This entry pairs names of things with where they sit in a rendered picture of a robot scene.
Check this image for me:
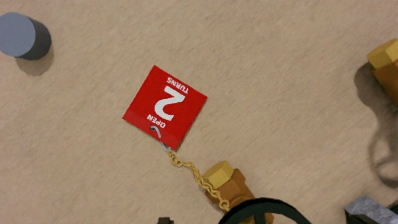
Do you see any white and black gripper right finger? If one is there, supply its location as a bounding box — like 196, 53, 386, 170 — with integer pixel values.
347, 214, 379, 224

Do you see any grey cylinder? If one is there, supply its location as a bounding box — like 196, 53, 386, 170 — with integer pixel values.
0, 12, 52, 60

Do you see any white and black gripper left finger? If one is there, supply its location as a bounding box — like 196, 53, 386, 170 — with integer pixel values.
157, 217, 174, 224

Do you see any red tag with gold chain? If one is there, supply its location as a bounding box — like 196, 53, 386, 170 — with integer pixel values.
122, 65, 230, 212

